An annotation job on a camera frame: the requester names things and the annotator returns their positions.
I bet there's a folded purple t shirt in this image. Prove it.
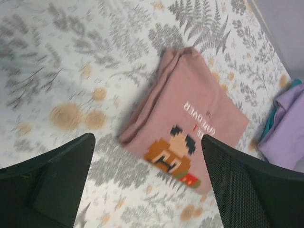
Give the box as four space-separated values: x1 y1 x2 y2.
257 83 304 170

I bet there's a floral table mat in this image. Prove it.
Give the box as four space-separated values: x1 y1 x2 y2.
0 0 291 228

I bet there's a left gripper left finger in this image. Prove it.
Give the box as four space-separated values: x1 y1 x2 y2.
0 133 95 228

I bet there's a pink t shirt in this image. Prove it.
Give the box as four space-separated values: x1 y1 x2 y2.
119 47 249 194

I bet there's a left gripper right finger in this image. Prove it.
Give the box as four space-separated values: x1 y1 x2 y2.
201 135 304 228

